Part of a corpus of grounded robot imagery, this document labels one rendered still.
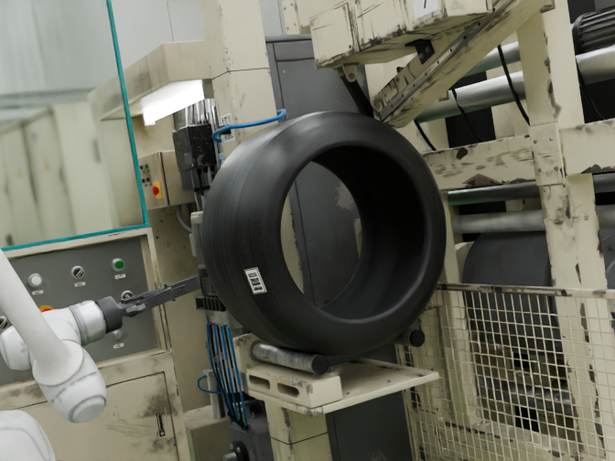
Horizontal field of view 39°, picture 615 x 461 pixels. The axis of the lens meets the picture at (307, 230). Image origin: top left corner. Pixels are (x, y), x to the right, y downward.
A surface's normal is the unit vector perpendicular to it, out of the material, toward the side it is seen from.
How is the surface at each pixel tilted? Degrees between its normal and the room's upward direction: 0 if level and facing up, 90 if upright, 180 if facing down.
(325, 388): 90
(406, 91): 90
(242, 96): 90
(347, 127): 79
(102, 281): 90
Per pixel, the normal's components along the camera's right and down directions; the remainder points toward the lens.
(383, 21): -0.87, 0.16
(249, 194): -0.30, -0.25
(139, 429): 0.47, -0.03
